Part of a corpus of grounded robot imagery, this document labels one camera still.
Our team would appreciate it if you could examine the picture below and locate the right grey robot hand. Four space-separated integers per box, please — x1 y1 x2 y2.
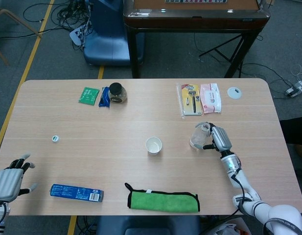
195 122 233 154

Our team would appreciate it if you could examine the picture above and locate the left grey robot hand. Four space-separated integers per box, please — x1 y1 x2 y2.
0 153 39 203

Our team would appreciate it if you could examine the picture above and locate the transparent plastic bottle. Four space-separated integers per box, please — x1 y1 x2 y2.
189 122 212 150

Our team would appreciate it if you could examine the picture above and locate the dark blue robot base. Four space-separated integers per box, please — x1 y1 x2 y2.
95 215 202 235

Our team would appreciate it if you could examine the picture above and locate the white paper cup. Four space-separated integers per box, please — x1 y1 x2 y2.
145 136 163 155

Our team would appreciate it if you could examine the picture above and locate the pink wet wipes pack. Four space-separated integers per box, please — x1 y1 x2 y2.
199 83 222 114

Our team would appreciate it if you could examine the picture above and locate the razor blister pack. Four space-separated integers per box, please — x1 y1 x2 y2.
176 83 204 119

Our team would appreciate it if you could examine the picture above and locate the blue cardboard box with barcode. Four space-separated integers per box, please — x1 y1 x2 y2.
49 183 104 203

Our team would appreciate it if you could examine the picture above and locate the green microfiber cloth black trim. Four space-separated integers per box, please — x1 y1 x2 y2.
124 182 201 212

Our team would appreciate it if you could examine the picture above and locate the white plastic bag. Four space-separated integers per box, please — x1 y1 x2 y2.
209 217 252 235

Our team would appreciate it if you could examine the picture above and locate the grey power strip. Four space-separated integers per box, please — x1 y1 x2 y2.
284 80 302 98

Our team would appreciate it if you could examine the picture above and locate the glass jar with black lid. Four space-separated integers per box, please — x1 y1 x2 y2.
108 82 128 104

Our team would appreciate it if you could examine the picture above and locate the green sachet packet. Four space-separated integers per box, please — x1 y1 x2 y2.
78 87 100 105

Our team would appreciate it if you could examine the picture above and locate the dark wood mahjong table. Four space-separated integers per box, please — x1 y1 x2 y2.
123 0 271 79

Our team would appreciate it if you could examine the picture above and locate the blue snack wrapper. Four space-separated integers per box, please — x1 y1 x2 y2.
98 87 111 108

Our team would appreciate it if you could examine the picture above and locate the blue machine base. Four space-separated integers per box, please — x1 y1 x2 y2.
83 0 144 67

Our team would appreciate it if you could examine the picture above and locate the white socket board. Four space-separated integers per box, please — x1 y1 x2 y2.
69 26 87 46

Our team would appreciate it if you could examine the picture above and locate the white chair with wooden legs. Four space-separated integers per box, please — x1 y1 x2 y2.
0 8 43 67

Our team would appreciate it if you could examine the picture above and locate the white round cable grommet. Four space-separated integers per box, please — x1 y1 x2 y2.
227 87 244 99

